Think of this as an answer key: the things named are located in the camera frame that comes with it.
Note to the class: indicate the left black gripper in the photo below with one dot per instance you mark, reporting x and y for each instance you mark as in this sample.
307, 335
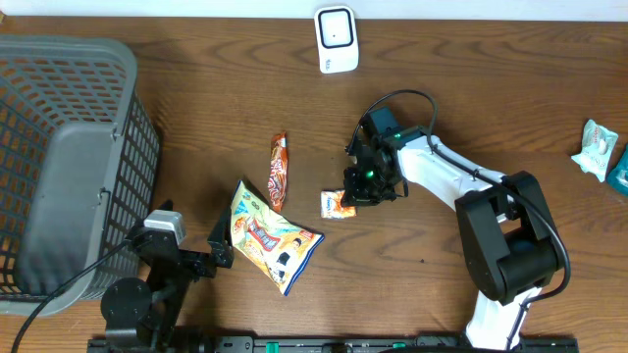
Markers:
219, 241

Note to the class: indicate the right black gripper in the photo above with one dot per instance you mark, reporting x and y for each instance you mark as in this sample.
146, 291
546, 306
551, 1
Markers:
352, 196

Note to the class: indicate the small orange tissue box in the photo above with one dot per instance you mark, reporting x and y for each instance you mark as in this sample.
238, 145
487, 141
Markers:
331, 207

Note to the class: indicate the large snack chip bag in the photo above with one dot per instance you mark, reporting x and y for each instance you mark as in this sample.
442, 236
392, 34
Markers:
279, 248

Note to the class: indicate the orange red snack bar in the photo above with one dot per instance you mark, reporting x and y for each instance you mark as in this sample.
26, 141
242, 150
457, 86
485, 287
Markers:
278, 178

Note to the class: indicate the mint green wipes packet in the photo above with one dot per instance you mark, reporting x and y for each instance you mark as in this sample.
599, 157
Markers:
596, 149

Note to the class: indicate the teal mouthwash bottle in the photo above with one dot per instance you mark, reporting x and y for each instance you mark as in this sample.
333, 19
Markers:
617, 178

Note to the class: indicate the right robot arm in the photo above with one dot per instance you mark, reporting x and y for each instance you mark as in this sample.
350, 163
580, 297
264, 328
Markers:
510, 244

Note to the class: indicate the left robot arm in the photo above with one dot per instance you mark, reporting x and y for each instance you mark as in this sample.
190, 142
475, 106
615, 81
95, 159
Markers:
141, 314

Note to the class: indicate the white barcode scanner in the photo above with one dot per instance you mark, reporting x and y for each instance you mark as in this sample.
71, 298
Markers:
337, 41

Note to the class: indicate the grey plastic basket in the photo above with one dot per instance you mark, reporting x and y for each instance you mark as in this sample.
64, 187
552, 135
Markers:
79, 156

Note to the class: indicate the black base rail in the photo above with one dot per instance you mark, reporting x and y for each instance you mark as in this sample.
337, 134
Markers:
422, 343

